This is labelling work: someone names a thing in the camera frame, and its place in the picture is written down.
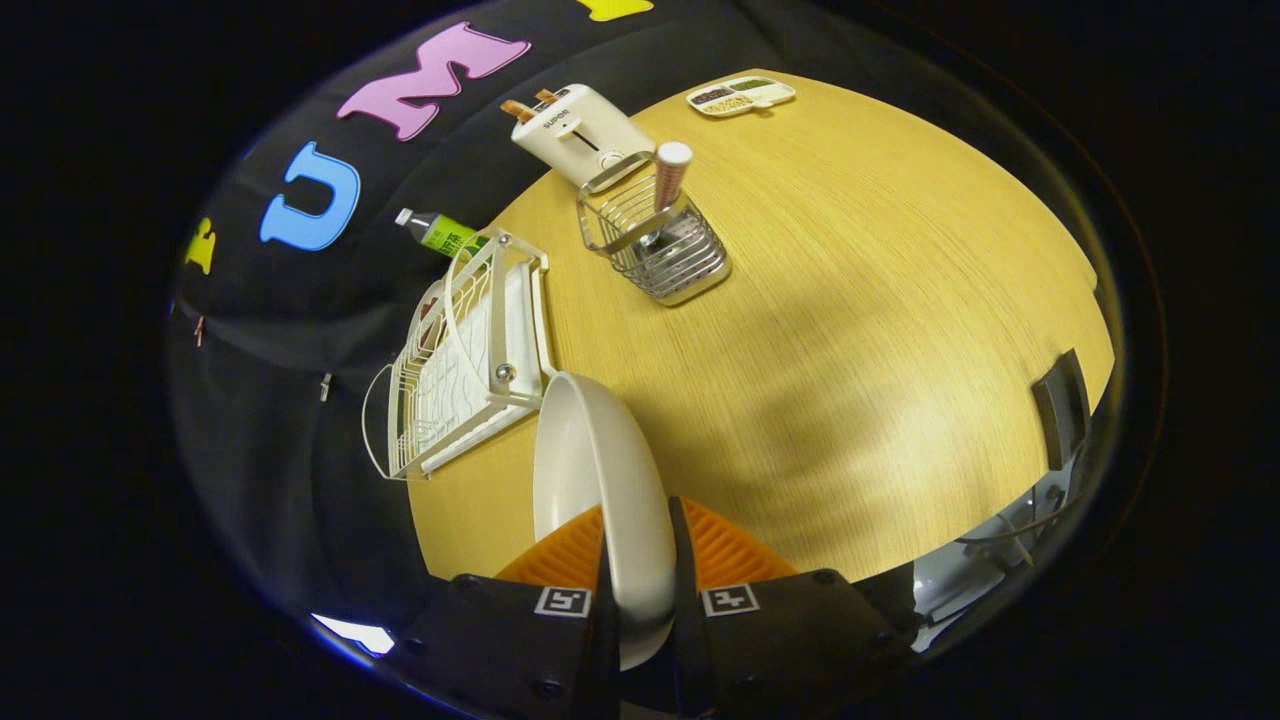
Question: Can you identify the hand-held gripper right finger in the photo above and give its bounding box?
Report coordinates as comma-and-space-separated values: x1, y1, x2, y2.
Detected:
666, 496, 917, 720

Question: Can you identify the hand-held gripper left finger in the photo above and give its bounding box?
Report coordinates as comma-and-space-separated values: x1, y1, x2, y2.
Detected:
398, 500, 621, 720

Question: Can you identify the spoon with checkered handle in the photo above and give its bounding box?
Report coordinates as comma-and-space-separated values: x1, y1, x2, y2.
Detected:
636, 140, 695, 253

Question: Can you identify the divided dish with beans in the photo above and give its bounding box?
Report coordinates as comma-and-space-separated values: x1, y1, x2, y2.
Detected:
685, 75, 798, 119

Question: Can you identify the white plate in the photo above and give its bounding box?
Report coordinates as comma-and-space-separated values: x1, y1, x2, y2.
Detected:
531, 371, 678, 672

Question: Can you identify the metal wire basket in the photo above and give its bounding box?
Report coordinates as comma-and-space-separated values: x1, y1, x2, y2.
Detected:
576, 150, 732, 308

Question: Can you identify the cream toaster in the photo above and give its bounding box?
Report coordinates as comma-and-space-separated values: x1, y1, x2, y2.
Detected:
510, 83, 657, 190

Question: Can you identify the white dish rack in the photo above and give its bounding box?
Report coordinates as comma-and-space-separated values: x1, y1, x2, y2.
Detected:
361, 228, 558, 484

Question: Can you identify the green tea bottle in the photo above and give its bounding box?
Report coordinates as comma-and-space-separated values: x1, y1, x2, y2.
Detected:
393, 207, 492, 260

